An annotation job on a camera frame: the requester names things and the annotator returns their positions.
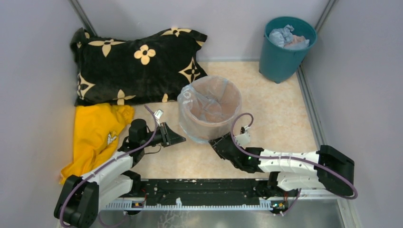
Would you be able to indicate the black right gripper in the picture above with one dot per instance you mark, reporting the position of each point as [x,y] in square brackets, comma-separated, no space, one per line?
[213,142]

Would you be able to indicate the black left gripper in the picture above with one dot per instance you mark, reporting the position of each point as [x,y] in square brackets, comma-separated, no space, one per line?
[169,137]

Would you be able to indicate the orange plastic bin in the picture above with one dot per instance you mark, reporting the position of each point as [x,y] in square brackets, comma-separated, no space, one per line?
[209,119]

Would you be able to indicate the light blue trash bag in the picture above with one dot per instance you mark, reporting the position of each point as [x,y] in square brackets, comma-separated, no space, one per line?
[209,110]

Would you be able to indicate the teal plastic bin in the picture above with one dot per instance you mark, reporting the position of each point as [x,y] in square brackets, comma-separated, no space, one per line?
[278,64]

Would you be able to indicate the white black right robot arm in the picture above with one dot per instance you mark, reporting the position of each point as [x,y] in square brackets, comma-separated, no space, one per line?
[292,170]

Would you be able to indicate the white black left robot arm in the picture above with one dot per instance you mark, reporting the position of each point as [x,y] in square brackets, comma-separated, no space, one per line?
[82,197]

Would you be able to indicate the crumpled blue bag in bin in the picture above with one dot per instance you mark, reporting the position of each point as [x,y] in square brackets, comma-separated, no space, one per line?
[284,38]

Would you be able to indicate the black floral pillow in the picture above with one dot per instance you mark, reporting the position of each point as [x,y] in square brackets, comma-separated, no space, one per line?
[132,72]

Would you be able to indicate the yellow cloth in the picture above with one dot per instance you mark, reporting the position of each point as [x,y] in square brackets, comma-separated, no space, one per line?
[96,135]

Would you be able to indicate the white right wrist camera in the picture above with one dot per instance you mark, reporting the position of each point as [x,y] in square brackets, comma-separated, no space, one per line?
[243,138]

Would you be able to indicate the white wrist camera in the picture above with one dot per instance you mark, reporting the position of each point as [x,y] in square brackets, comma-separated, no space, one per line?
[158,114]
[243,138]

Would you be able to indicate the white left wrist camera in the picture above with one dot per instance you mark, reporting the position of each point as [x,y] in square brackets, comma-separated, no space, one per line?
[158,114]

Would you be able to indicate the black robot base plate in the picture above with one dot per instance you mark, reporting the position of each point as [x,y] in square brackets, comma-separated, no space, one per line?
[206,192]

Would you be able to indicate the aluminium frame rail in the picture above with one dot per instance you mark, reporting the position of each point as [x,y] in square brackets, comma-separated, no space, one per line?
[310,104]

